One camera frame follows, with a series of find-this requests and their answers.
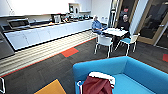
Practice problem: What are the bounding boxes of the blue sofa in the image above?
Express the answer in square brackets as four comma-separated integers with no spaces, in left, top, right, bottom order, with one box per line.
[72,55,168,94]

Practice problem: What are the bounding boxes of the white wall cabinets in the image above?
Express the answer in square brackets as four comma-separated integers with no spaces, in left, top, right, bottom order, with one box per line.
[0,0,93,18]

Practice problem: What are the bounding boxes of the wooden frame glass door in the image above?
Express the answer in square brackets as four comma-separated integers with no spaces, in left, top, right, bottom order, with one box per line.
[137,0,168,47]

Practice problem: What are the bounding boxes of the person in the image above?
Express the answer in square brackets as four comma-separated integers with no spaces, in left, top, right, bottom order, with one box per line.
[115,13,132,34]
[90,14,105,36]

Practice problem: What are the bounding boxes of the white square table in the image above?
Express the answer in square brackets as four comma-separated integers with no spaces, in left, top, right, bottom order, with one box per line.
[101,27,130,38]

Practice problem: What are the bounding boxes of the pale clothes hanger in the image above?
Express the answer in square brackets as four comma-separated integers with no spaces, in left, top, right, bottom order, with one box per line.
[75,79,84,94]

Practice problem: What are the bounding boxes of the steel microwave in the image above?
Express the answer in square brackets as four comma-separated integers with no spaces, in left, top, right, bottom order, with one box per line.
[7,18,32,30]

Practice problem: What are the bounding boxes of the blue seat white chair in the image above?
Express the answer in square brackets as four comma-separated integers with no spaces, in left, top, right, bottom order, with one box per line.
[114,32,141,57]

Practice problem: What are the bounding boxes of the dark coffee machine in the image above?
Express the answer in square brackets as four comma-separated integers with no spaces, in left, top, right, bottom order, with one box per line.
[67,2,82,20]

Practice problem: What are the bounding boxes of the white kitchen counter cabinets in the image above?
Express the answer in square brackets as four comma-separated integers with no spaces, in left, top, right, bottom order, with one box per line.
[3,19,98,52]

